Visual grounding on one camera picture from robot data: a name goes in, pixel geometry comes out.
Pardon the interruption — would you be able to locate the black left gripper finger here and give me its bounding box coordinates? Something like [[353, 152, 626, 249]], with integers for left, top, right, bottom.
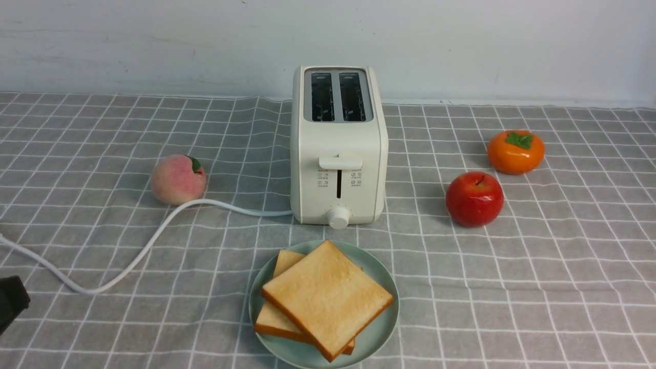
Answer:
[[0, 276, 31, 335]]

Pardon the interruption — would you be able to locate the toast slice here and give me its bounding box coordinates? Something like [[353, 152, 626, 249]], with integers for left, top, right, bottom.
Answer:
[[254, 250, 356, 361], [261, 240, 394, 362]]

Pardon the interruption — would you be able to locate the pink peach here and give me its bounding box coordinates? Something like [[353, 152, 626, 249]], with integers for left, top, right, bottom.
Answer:
[[151, 155, 207, 206]]

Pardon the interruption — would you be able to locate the white two-slot toaster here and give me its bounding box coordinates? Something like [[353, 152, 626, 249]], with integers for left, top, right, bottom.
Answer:
[[289, 66, 389, 229]]

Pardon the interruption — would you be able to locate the red apple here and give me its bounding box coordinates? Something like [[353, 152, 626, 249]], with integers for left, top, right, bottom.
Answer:
[[445, 171, 504, 228]]

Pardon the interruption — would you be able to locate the orange persimmon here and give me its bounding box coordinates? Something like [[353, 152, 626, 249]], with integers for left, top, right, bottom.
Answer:
[[487, 129, 546, 175]]

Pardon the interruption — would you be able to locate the grey checkered tablecloth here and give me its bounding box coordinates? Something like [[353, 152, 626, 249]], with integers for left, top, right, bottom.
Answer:
[[1, 92, 655, 368]]

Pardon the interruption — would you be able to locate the white power cable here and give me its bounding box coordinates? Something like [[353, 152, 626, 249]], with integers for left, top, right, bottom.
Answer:
[[0, 198, 294, 295]]

